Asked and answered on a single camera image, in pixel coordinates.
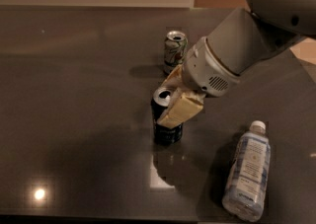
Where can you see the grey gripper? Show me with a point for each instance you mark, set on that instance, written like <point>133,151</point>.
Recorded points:
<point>206,70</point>

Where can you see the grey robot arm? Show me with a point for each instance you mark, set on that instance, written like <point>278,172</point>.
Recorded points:
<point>262,31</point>

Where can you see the white green 7up can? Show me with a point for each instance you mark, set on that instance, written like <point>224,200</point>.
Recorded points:
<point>175,45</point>

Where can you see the clear plastic water bottle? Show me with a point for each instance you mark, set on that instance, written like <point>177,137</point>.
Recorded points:
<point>245,190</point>

